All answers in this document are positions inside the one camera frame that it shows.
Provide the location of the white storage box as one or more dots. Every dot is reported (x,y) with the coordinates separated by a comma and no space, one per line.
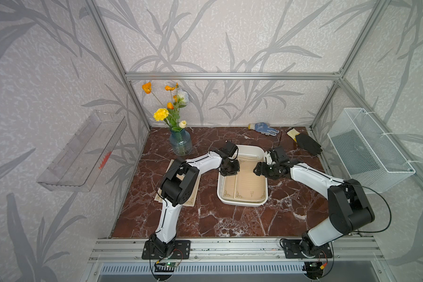
(244,150)

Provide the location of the clear plastic wall shelf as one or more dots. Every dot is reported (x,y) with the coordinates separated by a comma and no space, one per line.
(77,167)

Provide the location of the aluminium front rail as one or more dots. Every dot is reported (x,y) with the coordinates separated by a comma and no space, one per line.
(234,249)

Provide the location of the blue dotted work glove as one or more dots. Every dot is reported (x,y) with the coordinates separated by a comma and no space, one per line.
(263,128)

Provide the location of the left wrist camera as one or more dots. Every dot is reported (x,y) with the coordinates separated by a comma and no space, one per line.
(230,148)

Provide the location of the white wire mesh basket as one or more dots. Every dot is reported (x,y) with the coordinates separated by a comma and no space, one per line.
(368,153)

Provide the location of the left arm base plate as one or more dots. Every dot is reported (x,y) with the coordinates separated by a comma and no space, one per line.
(177,249)

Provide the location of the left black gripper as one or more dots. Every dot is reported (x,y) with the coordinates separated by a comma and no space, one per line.
(235,172)

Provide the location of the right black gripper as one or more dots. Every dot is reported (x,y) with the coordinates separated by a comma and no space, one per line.
(260,170)

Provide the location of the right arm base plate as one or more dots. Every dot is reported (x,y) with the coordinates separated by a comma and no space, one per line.
(303,249)

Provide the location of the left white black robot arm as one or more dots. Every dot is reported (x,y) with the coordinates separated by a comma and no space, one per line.
(166,230)

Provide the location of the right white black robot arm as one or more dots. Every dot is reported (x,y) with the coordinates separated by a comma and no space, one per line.
(348,206)

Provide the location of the stationery sheets in box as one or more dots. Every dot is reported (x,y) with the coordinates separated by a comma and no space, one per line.
(245,186)

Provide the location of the glass vase with flowers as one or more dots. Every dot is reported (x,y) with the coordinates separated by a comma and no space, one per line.
(169,113)

